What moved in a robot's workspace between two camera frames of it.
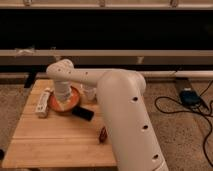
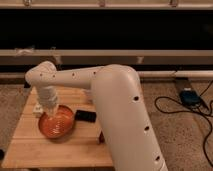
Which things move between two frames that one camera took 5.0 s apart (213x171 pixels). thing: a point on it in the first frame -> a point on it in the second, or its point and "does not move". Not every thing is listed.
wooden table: [47, 137] does not move
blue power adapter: [190, 97] does not move
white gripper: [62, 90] -> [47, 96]
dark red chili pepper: [103, 135] does not move
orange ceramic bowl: [64, 105] -> [57, 125]
